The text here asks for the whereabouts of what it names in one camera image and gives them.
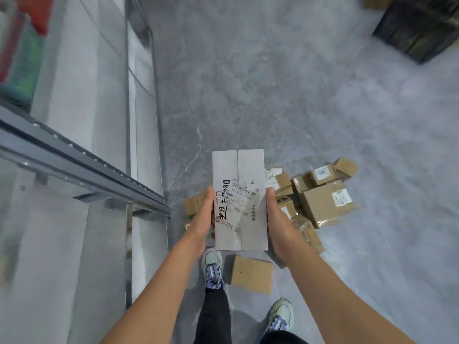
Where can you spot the person's right hand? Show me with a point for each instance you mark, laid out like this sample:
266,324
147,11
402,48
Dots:
283,240

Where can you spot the person's left hand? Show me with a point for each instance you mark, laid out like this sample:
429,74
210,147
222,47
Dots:
202,225

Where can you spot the pile of brown cardboard boxes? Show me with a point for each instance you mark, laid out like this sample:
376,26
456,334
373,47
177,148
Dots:
322,204

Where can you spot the white cardboard box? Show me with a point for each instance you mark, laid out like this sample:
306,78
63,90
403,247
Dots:
251,164

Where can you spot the small brown cardboard box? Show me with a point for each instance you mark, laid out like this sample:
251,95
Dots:
378,1

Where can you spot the person's right forearm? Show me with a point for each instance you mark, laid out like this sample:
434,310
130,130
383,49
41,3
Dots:
340,300

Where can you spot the person's left forearm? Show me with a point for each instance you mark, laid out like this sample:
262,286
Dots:
154,300

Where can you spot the person's right shoe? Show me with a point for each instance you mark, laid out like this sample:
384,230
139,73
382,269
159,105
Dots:
281,315

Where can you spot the person's left leg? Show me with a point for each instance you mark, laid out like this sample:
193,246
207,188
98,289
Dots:
213,318

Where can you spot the person's leg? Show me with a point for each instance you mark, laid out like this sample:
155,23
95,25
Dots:
276,338
213,318

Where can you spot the person's right leg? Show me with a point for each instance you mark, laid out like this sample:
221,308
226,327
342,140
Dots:
276,338

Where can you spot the grey metal shelf rack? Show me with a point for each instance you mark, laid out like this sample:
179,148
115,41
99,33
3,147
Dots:
89,164

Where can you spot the red and green packets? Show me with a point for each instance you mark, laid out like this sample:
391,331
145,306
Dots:
25,68

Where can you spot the black storage crate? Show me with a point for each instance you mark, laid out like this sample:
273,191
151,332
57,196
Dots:
419,25

